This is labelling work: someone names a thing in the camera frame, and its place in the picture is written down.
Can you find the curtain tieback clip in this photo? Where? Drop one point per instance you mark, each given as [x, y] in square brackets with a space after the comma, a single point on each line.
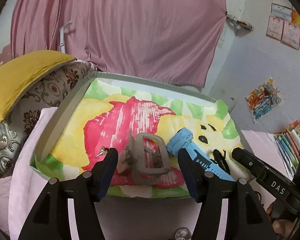
[239, 24]

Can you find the person right hand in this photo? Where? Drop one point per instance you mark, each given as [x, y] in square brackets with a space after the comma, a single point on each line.
[285, 228]

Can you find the pink wall certificates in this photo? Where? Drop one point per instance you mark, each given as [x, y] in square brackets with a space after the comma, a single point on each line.
[284, 23]

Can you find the pink curtain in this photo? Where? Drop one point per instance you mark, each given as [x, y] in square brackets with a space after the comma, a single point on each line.
[171, 41]

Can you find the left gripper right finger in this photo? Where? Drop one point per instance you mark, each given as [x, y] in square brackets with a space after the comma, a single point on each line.
[246, 217]

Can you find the white window handle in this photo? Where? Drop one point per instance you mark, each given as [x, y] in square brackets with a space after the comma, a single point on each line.
[61, 36]

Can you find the blue smart watch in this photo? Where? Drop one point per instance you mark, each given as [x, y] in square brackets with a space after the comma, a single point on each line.
[217, 165]

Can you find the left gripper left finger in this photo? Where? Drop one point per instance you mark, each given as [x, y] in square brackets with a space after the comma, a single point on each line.
[49, 218]

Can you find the grey shallow box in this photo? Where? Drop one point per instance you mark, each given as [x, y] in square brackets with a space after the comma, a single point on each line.
[106, 110]

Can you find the patterned brown pillow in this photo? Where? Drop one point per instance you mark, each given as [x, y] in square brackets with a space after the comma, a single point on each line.
[50, 91]

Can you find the pink bed sheet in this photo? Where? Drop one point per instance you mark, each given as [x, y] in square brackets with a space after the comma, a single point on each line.
[120, 218]

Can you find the small silver earring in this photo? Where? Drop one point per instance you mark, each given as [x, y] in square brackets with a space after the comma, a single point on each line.
[103, 151]

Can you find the colourful wall sticker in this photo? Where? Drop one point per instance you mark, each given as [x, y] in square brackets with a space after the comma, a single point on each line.
[263, 99]

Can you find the grey hair claw clip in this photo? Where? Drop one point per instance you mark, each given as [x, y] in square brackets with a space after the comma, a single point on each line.
[146, 157]

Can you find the stack of books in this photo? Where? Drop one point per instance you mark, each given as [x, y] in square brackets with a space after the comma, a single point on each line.
[288, 146]

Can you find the colourful bear towel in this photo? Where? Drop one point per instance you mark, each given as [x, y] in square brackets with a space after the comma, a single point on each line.
[170, 185]

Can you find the yellow pillow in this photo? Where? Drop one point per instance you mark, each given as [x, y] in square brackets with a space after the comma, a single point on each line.
[20, 74]

